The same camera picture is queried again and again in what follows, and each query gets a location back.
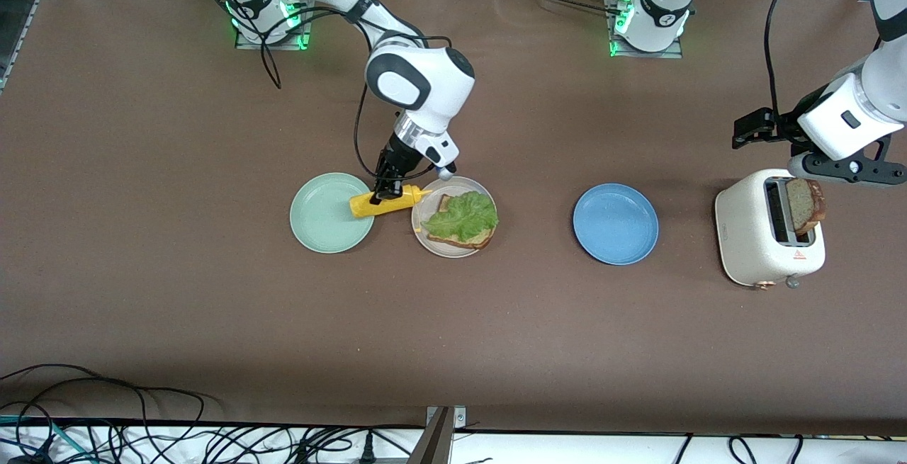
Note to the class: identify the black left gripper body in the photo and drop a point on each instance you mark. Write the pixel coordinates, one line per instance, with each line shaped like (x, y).
(785, 126)

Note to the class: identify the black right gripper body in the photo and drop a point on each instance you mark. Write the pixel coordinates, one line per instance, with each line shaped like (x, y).
(402, 159)

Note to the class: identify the yellow squeeze mustard bottle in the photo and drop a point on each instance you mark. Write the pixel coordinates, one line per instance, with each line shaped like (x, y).
(363, 206)

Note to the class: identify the green lettuce leaf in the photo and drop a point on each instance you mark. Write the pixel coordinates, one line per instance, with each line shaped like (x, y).
(462, 217)

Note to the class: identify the brown bread slice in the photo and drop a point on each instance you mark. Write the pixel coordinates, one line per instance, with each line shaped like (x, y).
(808, 202)
(468, 242)

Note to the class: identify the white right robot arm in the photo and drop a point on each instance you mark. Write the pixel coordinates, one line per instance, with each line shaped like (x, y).
(425, 81)

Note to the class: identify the mint green round plate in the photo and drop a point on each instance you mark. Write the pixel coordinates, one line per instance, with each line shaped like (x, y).
(322, 219)

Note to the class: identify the beige round plate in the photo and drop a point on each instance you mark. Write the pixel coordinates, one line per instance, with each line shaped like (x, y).
(460, 253)

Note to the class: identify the blue round plate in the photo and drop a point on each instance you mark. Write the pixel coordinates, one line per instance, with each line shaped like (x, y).
(615, 224)

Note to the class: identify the white two-slot toaster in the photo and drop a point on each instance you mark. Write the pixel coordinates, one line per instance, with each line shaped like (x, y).
(744, 237)

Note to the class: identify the black power plug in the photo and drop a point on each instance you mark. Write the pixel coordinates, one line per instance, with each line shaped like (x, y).
(368, 448)

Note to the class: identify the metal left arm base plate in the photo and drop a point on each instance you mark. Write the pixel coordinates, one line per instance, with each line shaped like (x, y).
(673, 50)

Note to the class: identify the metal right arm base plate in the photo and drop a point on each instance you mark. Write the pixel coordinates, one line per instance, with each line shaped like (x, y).
(301, 40)

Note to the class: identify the silver mounting bracket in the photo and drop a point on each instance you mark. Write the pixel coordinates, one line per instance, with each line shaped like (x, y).
(460, 419)

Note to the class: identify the grey metal camera post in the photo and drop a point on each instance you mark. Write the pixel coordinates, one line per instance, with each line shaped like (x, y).
(434, 444)

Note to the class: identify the grey perforated side rail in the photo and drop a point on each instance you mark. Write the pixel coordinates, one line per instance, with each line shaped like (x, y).
(25, 25)

